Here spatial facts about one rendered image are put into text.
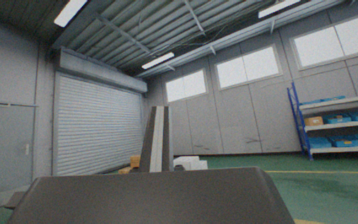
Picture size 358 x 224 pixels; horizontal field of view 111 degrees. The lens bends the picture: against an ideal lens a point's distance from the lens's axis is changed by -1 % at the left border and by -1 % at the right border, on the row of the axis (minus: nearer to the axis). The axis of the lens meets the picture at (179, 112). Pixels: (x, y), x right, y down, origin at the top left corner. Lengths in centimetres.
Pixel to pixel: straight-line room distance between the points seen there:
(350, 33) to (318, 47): 70
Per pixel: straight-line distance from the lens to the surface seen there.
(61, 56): 483
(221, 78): 531
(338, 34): 592
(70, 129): 474
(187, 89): 567
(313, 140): 498
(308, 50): 561
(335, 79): 553
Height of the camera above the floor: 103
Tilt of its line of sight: 9 degrees up
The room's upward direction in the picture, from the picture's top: 7 degrees counter-clockwise
